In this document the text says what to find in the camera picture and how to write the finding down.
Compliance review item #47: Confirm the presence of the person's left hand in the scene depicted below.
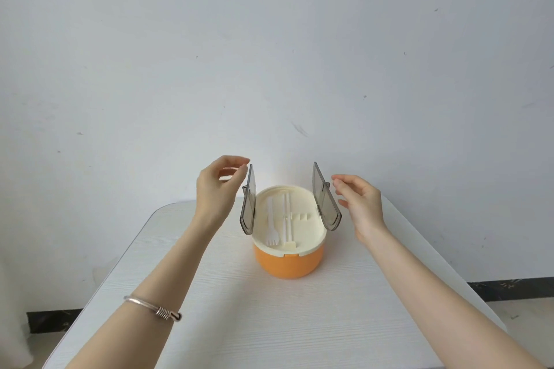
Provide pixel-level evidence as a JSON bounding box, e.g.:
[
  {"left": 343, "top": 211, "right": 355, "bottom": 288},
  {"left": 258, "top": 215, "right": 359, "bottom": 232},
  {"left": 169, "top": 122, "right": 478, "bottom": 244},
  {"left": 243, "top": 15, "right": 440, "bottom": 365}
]
[{"left": 196, "top": 155, "right": 251, "bottom": 227}]

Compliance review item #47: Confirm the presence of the person's right hand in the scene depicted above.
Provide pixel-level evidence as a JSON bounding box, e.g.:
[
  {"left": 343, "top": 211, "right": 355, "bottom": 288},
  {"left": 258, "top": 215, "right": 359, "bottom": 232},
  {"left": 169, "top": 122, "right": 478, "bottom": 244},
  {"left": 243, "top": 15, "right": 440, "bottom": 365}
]
[{"left": 331, "top": 174, "right": 387, "bottom": 245}]

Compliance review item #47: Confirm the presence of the person's left forearm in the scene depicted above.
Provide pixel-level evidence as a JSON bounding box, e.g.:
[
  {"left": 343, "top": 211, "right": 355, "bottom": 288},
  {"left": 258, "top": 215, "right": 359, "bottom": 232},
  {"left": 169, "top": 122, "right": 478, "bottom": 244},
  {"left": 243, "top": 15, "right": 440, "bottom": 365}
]
[{"left": 65, "top": 214, "right": 218, "bottom": 369}]

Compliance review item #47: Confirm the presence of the person's right forearm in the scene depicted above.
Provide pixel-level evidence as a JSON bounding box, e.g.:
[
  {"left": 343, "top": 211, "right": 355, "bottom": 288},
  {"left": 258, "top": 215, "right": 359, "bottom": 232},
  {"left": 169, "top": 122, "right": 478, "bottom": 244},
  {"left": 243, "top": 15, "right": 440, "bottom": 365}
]
[{"left": 359, "top": 227, "right": 547, "bottom": 369}]

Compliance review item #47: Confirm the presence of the grey transparent lid flap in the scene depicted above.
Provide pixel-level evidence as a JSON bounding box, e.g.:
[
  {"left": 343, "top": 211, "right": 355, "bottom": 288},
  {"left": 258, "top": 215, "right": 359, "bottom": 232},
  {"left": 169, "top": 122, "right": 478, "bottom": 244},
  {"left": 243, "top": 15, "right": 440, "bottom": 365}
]
[
  {"left": 239, "top": 164, "right": 257, "bottom": 236},
  {"left": 312, "top": 161, "right": 342, "bottom": 232}
]

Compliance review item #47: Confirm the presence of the cream lunch box lid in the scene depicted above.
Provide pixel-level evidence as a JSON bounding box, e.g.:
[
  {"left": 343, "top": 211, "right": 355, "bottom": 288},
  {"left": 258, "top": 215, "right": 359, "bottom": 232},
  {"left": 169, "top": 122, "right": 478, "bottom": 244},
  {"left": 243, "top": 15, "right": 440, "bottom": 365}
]
[{"left": 252, "top": 184, "right": 326, "bottom": 258}]

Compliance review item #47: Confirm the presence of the white plastic fork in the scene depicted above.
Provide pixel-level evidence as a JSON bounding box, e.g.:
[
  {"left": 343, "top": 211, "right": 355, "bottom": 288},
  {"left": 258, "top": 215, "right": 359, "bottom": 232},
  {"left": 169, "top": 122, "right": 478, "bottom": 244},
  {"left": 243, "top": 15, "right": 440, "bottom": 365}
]
[{"left": 266, "top": 197, "right": 280, "bottom": 247}]

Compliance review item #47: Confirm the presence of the orange lunch box body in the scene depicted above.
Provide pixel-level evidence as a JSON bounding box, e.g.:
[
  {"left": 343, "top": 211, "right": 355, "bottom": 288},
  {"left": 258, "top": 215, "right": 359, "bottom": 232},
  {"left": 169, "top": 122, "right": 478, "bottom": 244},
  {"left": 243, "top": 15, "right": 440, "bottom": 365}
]
[{"left": 253, "top": 242, "right": 325, "bottom": 280}]

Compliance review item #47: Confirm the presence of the black baseboard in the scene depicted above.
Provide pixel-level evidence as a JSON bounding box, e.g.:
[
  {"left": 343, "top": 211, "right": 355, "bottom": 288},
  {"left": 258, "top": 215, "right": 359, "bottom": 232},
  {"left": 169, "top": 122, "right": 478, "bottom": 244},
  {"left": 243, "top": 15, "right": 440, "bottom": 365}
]
[
  {"left": 467, "top": 277, "right": 554, "bottom": 303},
  {"left": 27, "top": 308, "right": 84, "bottom": 335}
]

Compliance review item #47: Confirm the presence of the silver wire bracelet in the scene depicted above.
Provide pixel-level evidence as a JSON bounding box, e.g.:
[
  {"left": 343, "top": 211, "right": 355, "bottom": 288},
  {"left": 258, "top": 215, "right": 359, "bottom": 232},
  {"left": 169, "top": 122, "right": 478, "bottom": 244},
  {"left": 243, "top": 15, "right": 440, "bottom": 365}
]
[{"left": 123, "top": 295, "right": 183, "bottom": 323}]

